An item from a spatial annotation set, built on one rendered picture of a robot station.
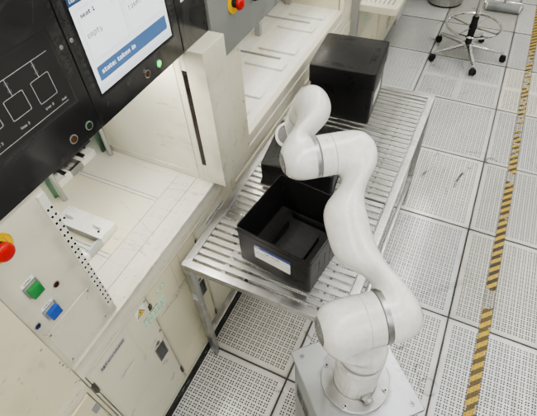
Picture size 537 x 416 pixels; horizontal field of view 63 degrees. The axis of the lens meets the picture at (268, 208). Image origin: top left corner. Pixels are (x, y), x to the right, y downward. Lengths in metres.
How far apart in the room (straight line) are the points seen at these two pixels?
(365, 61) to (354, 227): 1.13
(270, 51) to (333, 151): 1.39
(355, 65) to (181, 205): 0.93
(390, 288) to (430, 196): 1.90
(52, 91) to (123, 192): 0.79
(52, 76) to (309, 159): 0.55
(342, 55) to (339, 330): 1.35
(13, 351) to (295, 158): 0.76
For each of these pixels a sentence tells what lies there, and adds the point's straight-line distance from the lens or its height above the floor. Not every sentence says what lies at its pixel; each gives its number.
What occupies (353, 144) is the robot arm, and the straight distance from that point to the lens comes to 1.03.
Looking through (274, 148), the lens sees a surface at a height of 0.86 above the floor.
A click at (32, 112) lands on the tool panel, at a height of 1.54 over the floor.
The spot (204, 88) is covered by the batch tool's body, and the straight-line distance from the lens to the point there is 1.36.
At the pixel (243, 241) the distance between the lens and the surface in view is 1.45.
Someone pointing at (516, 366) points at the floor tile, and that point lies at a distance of 2.40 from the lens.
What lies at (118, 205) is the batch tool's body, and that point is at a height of 0.87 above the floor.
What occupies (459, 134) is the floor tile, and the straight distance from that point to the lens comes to 3.36.
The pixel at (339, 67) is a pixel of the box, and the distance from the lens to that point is 1.95.
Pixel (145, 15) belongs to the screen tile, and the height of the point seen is 1.56.
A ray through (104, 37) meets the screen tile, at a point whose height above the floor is 1.57.
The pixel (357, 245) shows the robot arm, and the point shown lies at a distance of 0.98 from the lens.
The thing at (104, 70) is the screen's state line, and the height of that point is 1.51.
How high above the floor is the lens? 2.03
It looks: 49 degrees down
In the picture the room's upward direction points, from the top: 4 degrees counter-clockwise
